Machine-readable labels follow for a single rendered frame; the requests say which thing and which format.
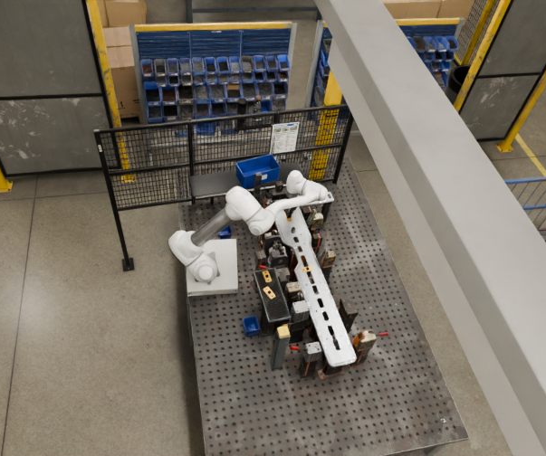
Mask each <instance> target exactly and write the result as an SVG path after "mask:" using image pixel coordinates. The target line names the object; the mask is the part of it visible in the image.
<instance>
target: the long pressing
mask: <svg viewBox="0 0 546 456"><path fill-rule="evenodd" d="M284 214H285V212H284V210H281V211H279V212H278V214H277V215H276V218H275V221H274V223H275V225H276V228H277V231H278V233H279V235H280V237H281V241H282V243H283V244H285V245H287V246H289V247H291V248H292V249H293V251H294V254H295V256H296V259H297V262H298V265H297V266H296V268H295V269H294V273H295V276H296V279H297V281H298V282H299V283H300V286H301V289H302V290H301V292H302V295H303V298H304V300H307V301H308V304H309V306H310V309H311V311H310V316H311V320H312V323H313V326H314V328H315V330H316V333H317V336H318V339H319V340H320V343H321V348H322V350H323V353H324V355H325V358H326V360H327V363H328V365H329V366H331V367H337V366H344V365H347V364H352V363H354V362H355V361H356V359H357V357H356V354H355V352H354V349H353V347H352V344H351V343H350V339H349V337H348V334H347V332H346V329H345V327H344V325H343V323H342V320H341V318H340V314H339V312H338V310H337V308H336V305H335V303H334V300H333V298H332V296H331V294H330V290H329V287H328V285H327V282H326V280H325V278H324V276H323V274H322V271H321V267H320V265H319V263H318V261H317V258H316V256H315V253H314V251H313V248H312V247H311V234H310V232H309V229H308V227H307V224H306V222H305V221H304V218H303V216H302V212H301V209H300V207H299V206H297V208H296V210H295V211H293V213H292V217H291V218H292V222H287V220H286V217H285V215H284ZM293 226H294V227H295V229H296V230H295V233H291V229H292V227H293ZM294 237H297V238H298V241H299V242H295V241H294V239H293V238H294ZM298 246H301V247H302V252H298V249H297V247H298ZM301 256H304V257H305V259H306V261H307V263H308V266H313V269H314V271H311V275H312V277H313V279H314V282H315V283H314V284H311V283H310V280H309V277H308V275H307V271H306V272H302V268H303V267H304V265H303V263H302V258H301ZM312 286H316V287H317V290H318V292H319V294H318V295H315V294H314V291H313V288H312ZM317 299H321V301H322V303H323V306H324V308H320V306H319V303H318V301H317ZM316 310H317V311H316ZM324 311H326V312H327V315H328V318H329V320H330V321H325V319H324V317H323V315H322V312H324ZM328 326H332V328H333V331H334V334H335V336H336V339H333V338H332V336H331V335H330V332H329V330H328ZM333 340H338V343H339V345H340V350H336V348H335V346H334V344H333Z"/></svg>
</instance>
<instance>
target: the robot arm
mask: <svg viewBox="0 0 546 456"><path fill-rule="evenodd" d="M286 187H287V188H286V195H287V196H286V200H281V201H277V202H275V203H273V204H270V205H269V206H268V207H266V208H265V209H263V208H262V207H261V206H260V205H259V203H258V202H257V201H256V199H255V198H254V197H253V196H252V195H251V194H250V193H249V192H248V191H247V190H245V189H243V188H242V187H241V186H235V187H234V188H232V189H231V190H230V191H228V192H227V194H226V196H225V200H226V201H227V203H226V205H225V208H224V209H223V210H221V211H220V212H219V213H218V214H216V215H215V216H214V217H212V218H211V219H210V220H209V221H208V222H207V223H205V224H204V225H202V226H201V227H200V228H199V229H197V230H196V231H195V232H193V231H190V232H187V233H186V232H185V231H177V232H175V233H174V234H173V235H172V236H171V238H170V239H169V240H168V244H169V247H170V249H171V251H172V252H173V253H174V254H175V255H176V257H177V258H178V259H179V260H180V261H181V262H182V263H183V264H184V265H185V266H186V267H187V268H188V269H189V270H190V271H191V273H192V274H193V275H194V276H195V281H196V282H199V281H200V282H207V285H211V280H213V279H214V278H215V277H219V276H220V272H219V270H218V267H217V263H216V253H215V252H210V253H208V254H206V253H205V252H204V251H203V249H204V247H205V243H206V242H208V241H209V240H211V239H212V238H213V237H214V236H216V235H217V234H218V233H220V232H221V231H223V230H224V229H225V228H226V227H227V226H228V225H230V224H231V223H233V222H234V221H238V220H242V219H243V220H244V221H245V222H246V223H247V224H248V226H249V230H250V232H251V233H252V234H254V235H261V234H263V233H265V232H267V231H268V230H269V229H270V228H271V227H272V225H273V222H274V221H275V218H276V215H277V214H278V212H279V211H281V210H284V212H285V214H286V218H287V219H288V216H289V215H290V218H291V217H292V213H293V211H295V210H296V208H297V206H300V205H305V204H308V203H310V202H315V201H324V200H325V199H326V196H327V193H328V191H327V189H326V188H325V187H324V186H322V185H320V184H317V183H315V182H312V181H308V180H306V179H304V178H303V177H302V174H301V172H299V171H297V170H294V171H292V172H291V173H290V174H289V176H288V178H287V182H286ZM299 194H302V195H303V197H298V195H299ZM297 197H298V198H297ZM289 208H291V209H290V212H289Z"/></svg>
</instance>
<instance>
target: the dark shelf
mask: <svg viewBox="0 0 546 456"><path fill-rule="evenodd" d="M279 166H280V171H279V177H278V179H277V180H274V181H271V182H267V183H264V184H261V188H260V190H261V189H267V188H274V187H275V182H277V181H283V186H286V182H287V178H288V176H289V174H290V173H291V172H292V171H294V170H297V171H299V172H301V174H302V177H303V178H304V179H306V178H305V176H304V174H303V172H302V169H301V167H300V164H299V162H296V163H289V164H281V165H279ZM188 181H189V184H190V188H191V193H192V196H193V199H197V198H203V197H209V196H216V195H226V194H227V192H228V191H230V190H231V189H232V188H234V187H235V186H241V184H240V182H239V180H238V179H237V177H236V170H234V171H227V172H220V173H213V174H206V175H199V176H189V177H188ZM241 187H242V186H241Z"/></svg>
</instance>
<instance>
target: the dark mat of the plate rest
mask: <svg viewBox="0 0 546 456"><path fill-rule="evenodd" d="M267 271H268V272H269V274H270V277H271V279H272V281H270V282H266V281H265V278H264V276H263V271H257V272H255V276H256V279H257V282H258V285H259V288H260V291H261V294H262V297H263V303H264V305H265V308H266V312H267V315H268V318H269V320H275V319H278V318H287V317H290V315H289V312H288V309H287V307H286V304H285V301H284V298H283V294H282V291H281V288H280V285H279V282H278V280H277V277H276V274H275V271H274V269H271V270H267ZM266 287H269V288H270V290H271V291H272V292H273V293H274V295H275V297H274V298H272V299H270V298H269V296H268V295H267V294H266V293H265V291H264V290H263V289H264V288H266Z"/></svg>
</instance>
